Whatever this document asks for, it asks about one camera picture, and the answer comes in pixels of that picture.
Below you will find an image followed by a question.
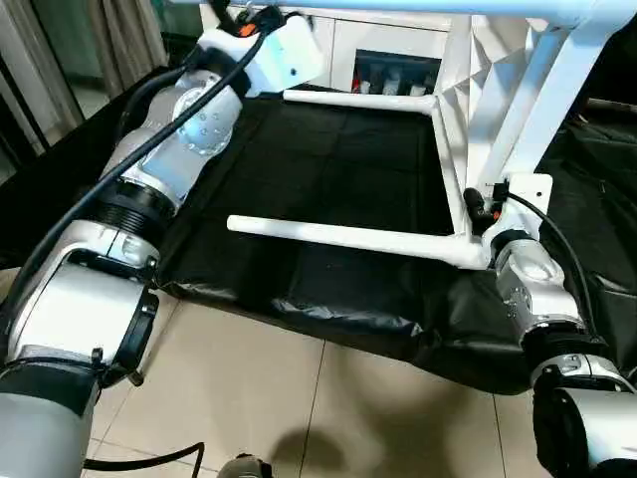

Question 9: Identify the white plastic table top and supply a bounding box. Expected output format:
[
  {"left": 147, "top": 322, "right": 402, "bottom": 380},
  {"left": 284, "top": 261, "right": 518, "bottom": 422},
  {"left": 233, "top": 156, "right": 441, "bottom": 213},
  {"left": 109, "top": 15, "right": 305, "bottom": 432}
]
[{"left": 430, "top": 0, "right": 637, "bottom": 273}]

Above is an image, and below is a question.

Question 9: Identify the white plastic table leg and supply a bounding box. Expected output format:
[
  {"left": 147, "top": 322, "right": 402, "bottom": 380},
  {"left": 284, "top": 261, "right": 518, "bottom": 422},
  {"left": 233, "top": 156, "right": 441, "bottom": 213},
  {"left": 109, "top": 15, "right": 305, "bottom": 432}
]
[
  {"left": 282, "top": 88, "right": 442, "bottom": 117},
  {"left": 226, "top": 213, "right": 488, "bottom": 273},
  {"left": 168, "top": 0, "right": 598, "bottom": 21}
]

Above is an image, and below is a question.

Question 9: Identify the grey curtain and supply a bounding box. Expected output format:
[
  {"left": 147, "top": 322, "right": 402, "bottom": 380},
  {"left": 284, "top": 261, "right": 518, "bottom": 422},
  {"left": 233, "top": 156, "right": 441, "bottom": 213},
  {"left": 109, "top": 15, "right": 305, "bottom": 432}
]
[{"left": 0, "top": 0, "right": 168, "bottom": 150}]

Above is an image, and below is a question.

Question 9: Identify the white cabinet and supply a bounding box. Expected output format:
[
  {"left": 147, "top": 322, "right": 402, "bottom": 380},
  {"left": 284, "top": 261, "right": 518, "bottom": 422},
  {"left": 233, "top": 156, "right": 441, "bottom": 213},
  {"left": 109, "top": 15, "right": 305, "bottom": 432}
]
[{"left": 198, "top": 0, "right": 479, "bottom": 99}]

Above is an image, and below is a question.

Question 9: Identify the black mat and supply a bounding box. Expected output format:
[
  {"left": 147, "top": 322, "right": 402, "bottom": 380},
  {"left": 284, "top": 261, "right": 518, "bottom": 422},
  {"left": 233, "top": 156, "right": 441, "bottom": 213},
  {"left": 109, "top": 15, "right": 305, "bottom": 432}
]
[{"left": 0, "top": 64, "right": 637, "bottom": 397}]

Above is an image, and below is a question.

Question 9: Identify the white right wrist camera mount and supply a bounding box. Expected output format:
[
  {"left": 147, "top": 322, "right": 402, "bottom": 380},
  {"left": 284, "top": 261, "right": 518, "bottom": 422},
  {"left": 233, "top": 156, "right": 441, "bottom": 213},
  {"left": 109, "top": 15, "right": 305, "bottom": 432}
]
[{"left": 485, "top": 172, "right": 554, "bottom": 245}]

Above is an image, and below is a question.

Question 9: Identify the thin black floor cable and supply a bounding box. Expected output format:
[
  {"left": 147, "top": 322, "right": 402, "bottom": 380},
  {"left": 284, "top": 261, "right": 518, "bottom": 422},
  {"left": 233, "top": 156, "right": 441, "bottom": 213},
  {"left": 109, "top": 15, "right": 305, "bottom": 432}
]
[{"left": 82, "top": 441, "right": 206, "bottom": 473}]

